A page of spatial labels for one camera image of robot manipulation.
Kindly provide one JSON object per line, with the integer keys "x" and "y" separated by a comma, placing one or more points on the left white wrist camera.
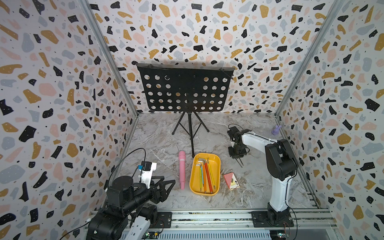
{"x": 146, "y": 171}

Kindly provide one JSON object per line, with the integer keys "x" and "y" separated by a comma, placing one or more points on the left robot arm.
{"x": 132, "y": 205}

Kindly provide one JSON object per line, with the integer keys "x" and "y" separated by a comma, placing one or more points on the yellow plastic storage tray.
{"x": 215, "y": 162}

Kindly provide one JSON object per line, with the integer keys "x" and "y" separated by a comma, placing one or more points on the red playing card box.
{"x": 231, "y": 181}

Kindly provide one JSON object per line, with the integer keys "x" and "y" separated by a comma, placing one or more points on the green-sleeved hex key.
{"x": 200, "y": 176}

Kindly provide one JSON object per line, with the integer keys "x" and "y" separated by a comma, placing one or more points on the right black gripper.
{"x": 241, "y": 153}

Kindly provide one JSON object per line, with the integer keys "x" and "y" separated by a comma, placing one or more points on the small purple figurine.
{"x": 276, "y": 130}

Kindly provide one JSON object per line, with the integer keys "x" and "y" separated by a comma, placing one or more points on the yellow-sleeved hex key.
{"x": 211, "y": 175}

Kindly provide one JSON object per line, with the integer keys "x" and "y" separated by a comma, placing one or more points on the pink toy microphone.
{"x": 182, "y": 169}

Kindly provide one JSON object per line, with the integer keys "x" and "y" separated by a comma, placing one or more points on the red-sleeved hex key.
{"x": 208, "y": 174}

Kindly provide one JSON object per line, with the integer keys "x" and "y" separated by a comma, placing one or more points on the black perforated music stand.
{"x": 189, "y": 91}

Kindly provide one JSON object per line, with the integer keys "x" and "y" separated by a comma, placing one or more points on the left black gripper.
{"x": 156, "y": 197}

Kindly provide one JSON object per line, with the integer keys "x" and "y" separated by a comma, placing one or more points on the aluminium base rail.
{"x": 245, "y": 224}

